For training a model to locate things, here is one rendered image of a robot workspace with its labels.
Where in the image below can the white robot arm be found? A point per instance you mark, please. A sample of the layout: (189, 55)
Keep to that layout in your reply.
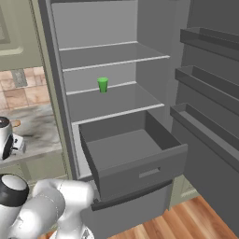
(46, 205)

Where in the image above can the grey fridge drawer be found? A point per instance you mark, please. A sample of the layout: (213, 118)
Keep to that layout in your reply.
(130, 208)
(130, 161)

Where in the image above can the grey fridge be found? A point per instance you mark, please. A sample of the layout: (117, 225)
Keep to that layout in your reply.
(102, 62)

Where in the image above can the grey lower fridge drawer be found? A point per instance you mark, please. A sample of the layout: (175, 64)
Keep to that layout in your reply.
(130, 208)

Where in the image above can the grey fridge door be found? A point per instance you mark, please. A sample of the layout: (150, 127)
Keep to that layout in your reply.
(211, 102)

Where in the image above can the green cup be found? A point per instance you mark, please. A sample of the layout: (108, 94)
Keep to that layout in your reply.
(102, 84)

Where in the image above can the pale green base cupboard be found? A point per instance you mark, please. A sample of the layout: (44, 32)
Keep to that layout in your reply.
(34, 166)

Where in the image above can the silver coffee machine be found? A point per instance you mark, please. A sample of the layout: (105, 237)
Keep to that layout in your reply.
(7, 140)

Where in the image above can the grey wall socket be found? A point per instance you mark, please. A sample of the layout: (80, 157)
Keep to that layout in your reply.
(19, 77)

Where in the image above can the pale green wall cupboard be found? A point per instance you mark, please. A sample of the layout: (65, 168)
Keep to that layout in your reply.
(15, 34)

